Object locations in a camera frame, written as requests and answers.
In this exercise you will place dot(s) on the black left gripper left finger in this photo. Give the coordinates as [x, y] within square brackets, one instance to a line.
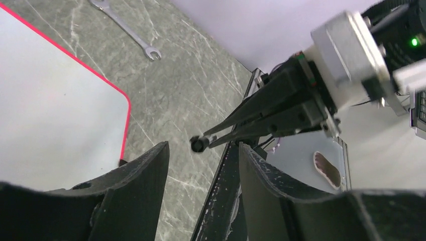
[123, 204]

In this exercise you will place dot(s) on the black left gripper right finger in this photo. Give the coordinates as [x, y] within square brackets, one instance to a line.
[279, 207]

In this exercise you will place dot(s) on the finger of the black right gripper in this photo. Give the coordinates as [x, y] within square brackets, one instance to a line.
[302, 116]
[284, 88]

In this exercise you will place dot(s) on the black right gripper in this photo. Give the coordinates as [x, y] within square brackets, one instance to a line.
[349, 63]

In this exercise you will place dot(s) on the red framed whiteboard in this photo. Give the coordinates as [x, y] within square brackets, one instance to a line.
[62, 123]

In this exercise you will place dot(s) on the black whiteboard marker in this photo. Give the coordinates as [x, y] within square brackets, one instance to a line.
[199, 144]

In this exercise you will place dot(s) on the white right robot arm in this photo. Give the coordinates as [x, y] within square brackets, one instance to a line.
[398, 28]

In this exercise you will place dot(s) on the black whiteboard clip right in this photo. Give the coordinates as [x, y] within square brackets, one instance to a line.
[122, 162]

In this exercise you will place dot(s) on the silver combination wrench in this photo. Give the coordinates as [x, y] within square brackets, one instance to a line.
[150, 52]

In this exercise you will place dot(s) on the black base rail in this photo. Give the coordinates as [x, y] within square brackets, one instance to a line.
[222, 215]

